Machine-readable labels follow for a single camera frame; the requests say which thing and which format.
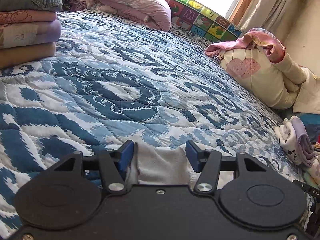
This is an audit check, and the white quilted garment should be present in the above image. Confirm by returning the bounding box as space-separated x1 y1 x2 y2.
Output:
125 142 241 190

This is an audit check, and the blue white patterned quilt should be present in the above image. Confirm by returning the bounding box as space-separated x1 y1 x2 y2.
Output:
1 10 303 238

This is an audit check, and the white purple panda garment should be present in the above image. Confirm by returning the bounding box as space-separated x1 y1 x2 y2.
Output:
274 115 316 168

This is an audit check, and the rolled cream floral garment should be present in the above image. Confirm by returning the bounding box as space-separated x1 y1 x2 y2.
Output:
307 157 320 186

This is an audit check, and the cream pink padded jacket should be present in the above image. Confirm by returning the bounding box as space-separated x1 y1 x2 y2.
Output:
204 28 319 114

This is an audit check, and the colourful alphabet foam mat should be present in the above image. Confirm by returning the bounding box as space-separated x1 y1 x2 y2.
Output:
165 0 243 43

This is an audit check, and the folded tan garment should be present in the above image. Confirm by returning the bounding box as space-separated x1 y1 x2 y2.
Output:
0 42 56 69

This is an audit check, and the folded white lilac garment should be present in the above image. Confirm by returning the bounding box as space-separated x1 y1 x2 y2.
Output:
1 20 61 49

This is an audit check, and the folded pink duvet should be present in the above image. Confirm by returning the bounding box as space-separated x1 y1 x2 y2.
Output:
86 0 171 31

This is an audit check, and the folded pink patterned garment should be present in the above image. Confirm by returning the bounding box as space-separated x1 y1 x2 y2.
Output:
0 10 56 25

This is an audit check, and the beige curtain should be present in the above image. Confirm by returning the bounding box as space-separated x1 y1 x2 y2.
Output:
238 0 304 40

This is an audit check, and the folded blue denim garment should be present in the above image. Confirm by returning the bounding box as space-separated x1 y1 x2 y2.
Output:
0 0 62 12

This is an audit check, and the wooden window frame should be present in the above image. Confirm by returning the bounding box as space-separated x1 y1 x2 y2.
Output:
229 0 252 25

